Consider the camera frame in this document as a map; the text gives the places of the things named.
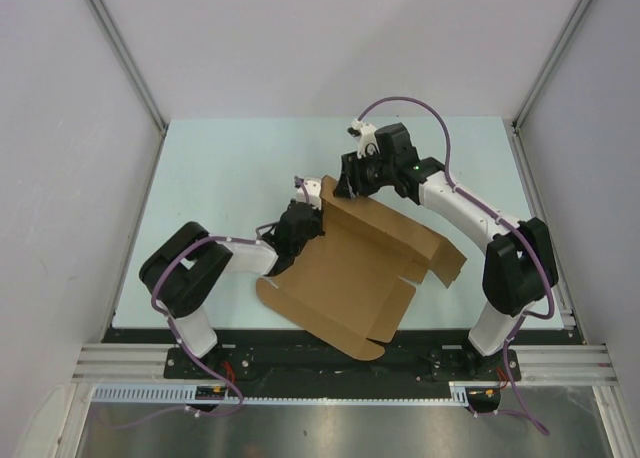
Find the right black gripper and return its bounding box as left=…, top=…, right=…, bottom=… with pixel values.
left=333, top=149, right=395, bottom=202

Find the brown cardboard box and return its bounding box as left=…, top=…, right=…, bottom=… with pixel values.
left=256, top=175, right=466, bottom=361

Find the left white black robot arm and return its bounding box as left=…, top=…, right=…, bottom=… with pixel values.
left=139, top=198, right=324, bottom=378

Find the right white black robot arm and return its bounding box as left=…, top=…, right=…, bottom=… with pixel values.
left=334, top=120, right=558, bottom=379

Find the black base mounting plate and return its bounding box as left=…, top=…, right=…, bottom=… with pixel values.
left=102, top=327, right=584, bottom=382

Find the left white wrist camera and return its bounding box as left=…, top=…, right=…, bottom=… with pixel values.
left=294, top=176, right=322, bottom=210

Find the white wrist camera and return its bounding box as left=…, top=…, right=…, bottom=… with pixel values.
left=294, top=176, right=322, bottom=210
left=347, top=119, right=379, bottom=159

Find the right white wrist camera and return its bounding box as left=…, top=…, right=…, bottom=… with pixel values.
left=347, top=119, right=379, bottom=159

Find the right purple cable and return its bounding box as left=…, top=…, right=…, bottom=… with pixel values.
left=357, top=95, right=556, bottom=437

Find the grey slotted cable duct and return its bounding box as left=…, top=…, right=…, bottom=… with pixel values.
left=92, top=383, right=469, bottom=407

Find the right aluminium side rail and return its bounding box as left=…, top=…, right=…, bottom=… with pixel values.
left=508, top=120, right=581, bottom=329

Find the right aluminium corner post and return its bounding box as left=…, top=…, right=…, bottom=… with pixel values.
left=511, top=0, right=596, bottom=133

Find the aluminium corner post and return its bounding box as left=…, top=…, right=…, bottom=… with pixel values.
left=85, top=0, right=168, bottom=137
left=511, top=0, right=596, bottom=133

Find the left aluminium corner post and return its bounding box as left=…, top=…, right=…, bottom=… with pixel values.
left=85, top=0, right=168, bottom=137

